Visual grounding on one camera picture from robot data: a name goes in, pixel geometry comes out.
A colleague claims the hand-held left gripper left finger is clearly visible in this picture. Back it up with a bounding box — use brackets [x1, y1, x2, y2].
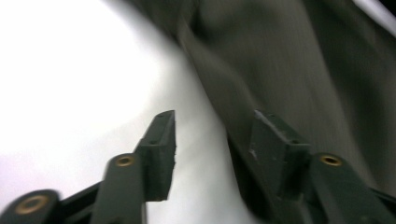
[134, 109, 177, 203]

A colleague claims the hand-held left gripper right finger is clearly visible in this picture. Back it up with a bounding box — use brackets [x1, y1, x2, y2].
[247, 109, 313, 201]

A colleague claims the dark pleated skirt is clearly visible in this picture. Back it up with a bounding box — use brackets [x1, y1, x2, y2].
[124, 0, 396, 224]

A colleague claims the white table mat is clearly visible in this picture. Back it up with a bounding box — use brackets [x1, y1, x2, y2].
[0, 0, 396, 224]

